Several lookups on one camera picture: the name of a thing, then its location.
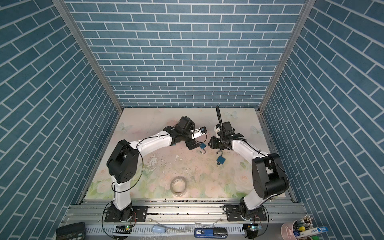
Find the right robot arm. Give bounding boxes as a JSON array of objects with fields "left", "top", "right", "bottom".
[{"left": 209, "top": 106, "right": 290, "bottom": 220}]

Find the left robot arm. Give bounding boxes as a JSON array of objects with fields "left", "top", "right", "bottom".
[{"left": 104, "top": 116, "right": 207, "bottom": 223}]

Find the clear tape roll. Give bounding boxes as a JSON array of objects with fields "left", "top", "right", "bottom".
[{"left": 170, "top": 177, "right": 187, "bottom": 197}]

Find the blue black device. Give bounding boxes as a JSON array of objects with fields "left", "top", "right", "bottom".
[{"left": 194, "top": 228, "right": 228, "bottom": 239}]

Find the light blue small object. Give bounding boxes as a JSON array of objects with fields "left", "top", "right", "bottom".
[{"left": 152, "top": 225, "right": 167, "bottom": 234}]

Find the pink pen cup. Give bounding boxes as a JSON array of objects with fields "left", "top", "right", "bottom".
[{"left": 281, "top": 222, "right": 297, "bottom": 240}]

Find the black calculator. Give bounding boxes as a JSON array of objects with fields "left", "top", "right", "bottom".
[{"left": 56, "top": 222, "right": 86, "bottom": 240}]

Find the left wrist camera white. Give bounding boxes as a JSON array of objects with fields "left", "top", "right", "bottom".
[{"left": 192, "top": 127, "right": 207, "bottom": 139}]

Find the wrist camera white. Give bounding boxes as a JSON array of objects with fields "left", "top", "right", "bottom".
[
  {"left": 214, "top": 127, "right": 221, "bottom": 139},
  {"left": 192, "top": 127, "right": 207, "bottom": 139}
]

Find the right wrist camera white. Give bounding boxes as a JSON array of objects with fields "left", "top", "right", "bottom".
[{"left": 214, "top": 127, "right": 221, "bottom": 139}]

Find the aluminium mounting rail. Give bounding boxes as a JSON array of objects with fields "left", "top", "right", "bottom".
[{"left": 61, "top": 198, "right": 307, "bottom": 225}]

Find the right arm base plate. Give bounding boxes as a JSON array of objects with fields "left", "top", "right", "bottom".
[{"left": 222, "top": 204, "right": 268, "bottom": 222}]

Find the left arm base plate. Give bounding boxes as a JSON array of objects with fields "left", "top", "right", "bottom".
[{"left": 103, "top": 204, "right": 148, "bottom": 223}]

